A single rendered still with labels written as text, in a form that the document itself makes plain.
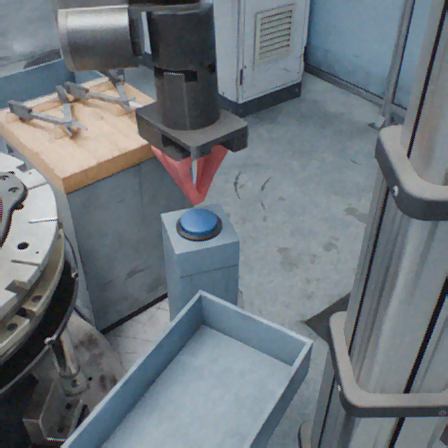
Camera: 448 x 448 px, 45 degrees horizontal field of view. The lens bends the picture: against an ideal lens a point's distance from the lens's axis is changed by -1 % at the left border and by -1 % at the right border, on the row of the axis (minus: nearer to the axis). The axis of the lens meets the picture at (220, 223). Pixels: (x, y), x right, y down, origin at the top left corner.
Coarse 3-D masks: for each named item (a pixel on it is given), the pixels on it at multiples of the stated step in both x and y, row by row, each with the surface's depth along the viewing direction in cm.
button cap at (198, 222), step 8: (184, 216) 59; (192, 216) 59; (200, 216) 59; (208, 216) 59; (216, 216) 59; (184, 224) 58; (192, 224) 58; (200, 224) 58; (208, 224) 58; (216, 224) 59; (184, 232) 58; (192, 232) 58; (200, 232) 58; (208, 232) 58
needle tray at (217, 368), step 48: (192, 336) 49; (240, 336) 48; (288, 336) 44; (144, 384) 44; (192, 384) 45; (240, 384) 45; (288, 384) 41; (96, 432) 39; (144, 432) 42; (192, 432) 42; (240, 432) 42
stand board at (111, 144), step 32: (128, 96) 77; (0, 128) 72; (32, 128) 70; (96, 128) 70; (128, 128) 70; (32, 160) 67; (64, 160) 64; (96, 160) 64; (128, 160) 66; (64, 192) 62
